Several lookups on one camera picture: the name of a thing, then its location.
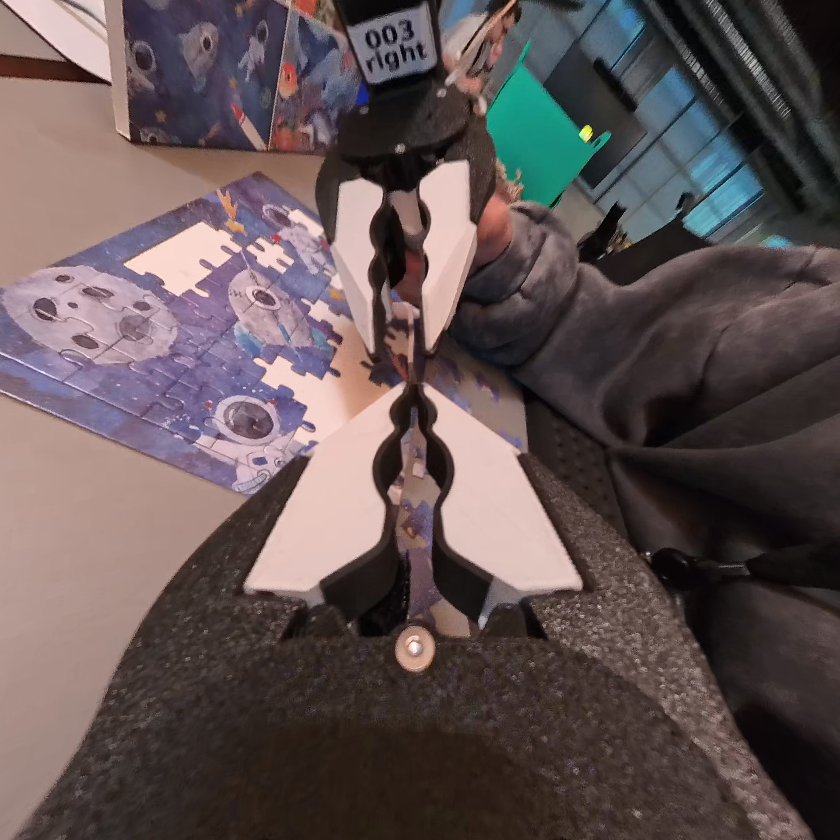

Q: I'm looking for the person's right hand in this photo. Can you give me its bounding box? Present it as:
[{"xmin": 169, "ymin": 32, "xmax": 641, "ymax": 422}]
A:
[{"xmin": 472, "ymin": 196, "xmax": 515, "ymax": 269}]

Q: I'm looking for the white flat board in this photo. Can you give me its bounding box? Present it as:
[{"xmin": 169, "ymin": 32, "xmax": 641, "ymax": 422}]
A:
[{"xmin": 0, "ymin": 0, "xmax": 112, "ymax": 83}]

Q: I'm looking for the space puzzle board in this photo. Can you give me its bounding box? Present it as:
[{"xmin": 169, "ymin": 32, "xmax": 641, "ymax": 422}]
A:
[{"xmin": 0, "ymin": 172, "xmax": 526, "ymax": 496}]

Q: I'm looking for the silver air duct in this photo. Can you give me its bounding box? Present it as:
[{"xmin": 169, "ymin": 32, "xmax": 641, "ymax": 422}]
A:
[{"xmin": 669, "ymin": 0, "xmax": 840, "ymax": 132}]

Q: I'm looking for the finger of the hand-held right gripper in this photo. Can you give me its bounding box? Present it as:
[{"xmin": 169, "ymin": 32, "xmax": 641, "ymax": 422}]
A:
[
  {"xmin": 415, "ymin": 161, "xmax": 480, "ymax": 357},
  {"xmin": 330, "ymin": 180, "xmax": 395, "ymax": 361}
]

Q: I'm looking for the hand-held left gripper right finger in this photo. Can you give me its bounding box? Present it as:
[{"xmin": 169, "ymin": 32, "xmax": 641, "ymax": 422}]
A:
[{"xmin": 415, "ymin": 381, "xmax": 584, "ymax": 627}]

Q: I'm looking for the black monitor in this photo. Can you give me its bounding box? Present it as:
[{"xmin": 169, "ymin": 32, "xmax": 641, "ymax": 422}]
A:
[{"xmin": 545, "ymin": 39, "xmax": 647, "ymax": 191}]

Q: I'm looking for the illustrated puzzle box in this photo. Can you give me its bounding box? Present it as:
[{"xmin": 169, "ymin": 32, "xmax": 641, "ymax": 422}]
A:
[{"xmin": 108, "ymin": 0, "xmax": 368, "ymax": 155}]

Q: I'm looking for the grey desk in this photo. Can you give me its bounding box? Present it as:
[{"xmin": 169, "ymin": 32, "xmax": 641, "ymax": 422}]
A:
[{"xmin": 0, "ymin": 13, "xmax": 526, "ymax": 788}]

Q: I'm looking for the teal plastic bin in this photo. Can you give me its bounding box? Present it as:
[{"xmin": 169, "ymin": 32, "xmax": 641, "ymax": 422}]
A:
[{"xmin": 486, "ymin": 39, "xmax": 614, "ymax": 211}]

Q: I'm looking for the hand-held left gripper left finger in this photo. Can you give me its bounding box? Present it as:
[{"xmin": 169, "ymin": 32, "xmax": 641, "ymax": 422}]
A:
[{"xmin": 245, "ymin": 381, "xmax": 416, "ymax": 627}]

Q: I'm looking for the blue jigsaw puzzle piece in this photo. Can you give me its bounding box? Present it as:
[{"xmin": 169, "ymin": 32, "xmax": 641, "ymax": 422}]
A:
[{"xmin": 392, "ymin": 305, "xmax": 439, "ymax": 621}]

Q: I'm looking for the person's right forearm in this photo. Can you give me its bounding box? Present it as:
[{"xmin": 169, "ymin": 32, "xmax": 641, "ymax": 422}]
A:
[{"xmin": 449, "ymin": 202, "xmax": 840, "ymax": 454}]

